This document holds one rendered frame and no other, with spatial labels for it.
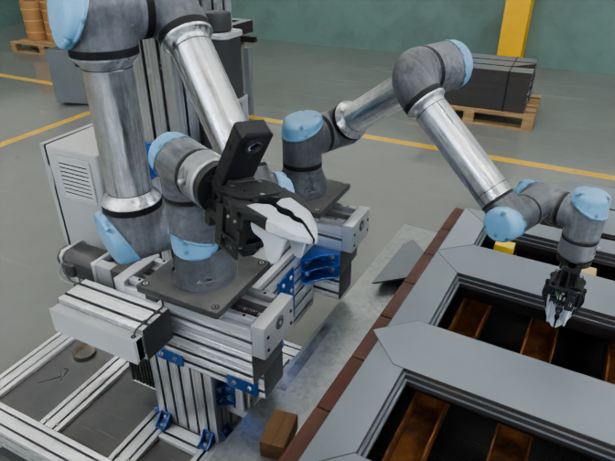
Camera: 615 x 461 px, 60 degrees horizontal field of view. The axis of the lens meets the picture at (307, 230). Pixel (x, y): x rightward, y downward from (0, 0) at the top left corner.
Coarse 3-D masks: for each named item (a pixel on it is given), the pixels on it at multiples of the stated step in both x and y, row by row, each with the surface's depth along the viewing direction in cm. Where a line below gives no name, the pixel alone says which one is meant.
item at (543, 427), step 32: (608, 256) 168; (448, 288) 152; (480, 288) 155; (512, 288) 152; (608, 320) 141; (416, 384) 123; (384, 416) 115; (512, 416) 114; (576, 448) 109; (608, 448) 107
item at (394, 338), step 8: (392, 328) 136; (400, 328) 136; (408, 328) 136; (384, 336) 134; (392, 336) 134; (400, 336) 134; (408, 336) 134; (384, 344) 131; (392, 344) 131; (400, 344) 131; (392, 352) 129; (400, 352) 129; (392, 360) 126
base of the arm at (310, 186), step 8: (288, 168) 155; (296, 168) 154; (304, 168) 154; (312, 168) 154; (320, 168) 158; (288, 176) 156; (296, 176) 155; (304, 176) 155; (312, 176) 155; (320, 176) 158; (296, 184) 155; (304, 184) 155; (312, 184) 156; (320, 184) 158; (296, 192) 156; (304, 192) 156; (312, 192) 156; (320, 192) 158
